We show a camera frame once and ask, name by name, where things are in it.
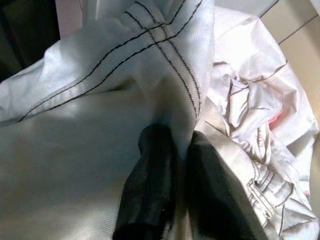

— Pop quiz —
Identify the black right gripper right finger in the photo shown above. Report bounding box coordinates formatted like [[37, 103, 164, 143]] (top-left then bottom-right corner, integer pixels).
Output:
[[184, 130, 264, 240]]

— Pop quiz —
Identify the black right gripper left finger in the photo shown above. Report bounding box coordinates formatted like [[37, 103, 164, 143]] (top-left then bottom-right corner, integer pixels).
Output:
[[111, 124, 180, 240]]

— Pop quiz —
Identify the white garment with black stitching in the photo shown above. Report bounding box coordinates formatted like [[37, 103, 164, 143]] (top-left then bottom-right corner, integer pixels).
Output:
[[0, 0, 320, 240]]

